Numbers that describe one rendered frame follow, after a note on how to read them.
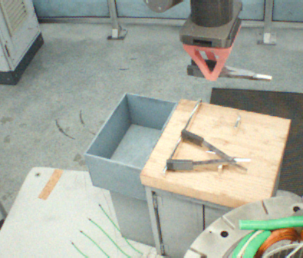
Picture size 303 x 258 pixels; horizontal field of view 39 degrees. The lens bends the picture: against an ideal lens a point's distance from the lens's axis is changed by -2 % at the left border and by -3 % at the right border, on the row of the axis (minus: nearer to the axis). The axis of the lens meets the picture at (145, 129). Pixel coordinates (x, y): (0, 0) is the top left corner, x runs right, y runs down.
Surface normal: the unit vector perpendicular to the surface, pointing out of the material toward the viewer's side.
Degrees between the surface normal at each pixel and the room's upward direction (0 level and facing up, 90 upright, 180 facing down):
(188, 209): 90
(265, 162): 0
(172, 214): 90
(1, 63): 90
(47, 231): 0
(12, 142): 0
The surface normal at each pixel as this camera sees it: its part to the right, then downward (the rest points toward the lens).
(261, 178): -0.11, -0.71
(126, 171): -0.39, 0.67
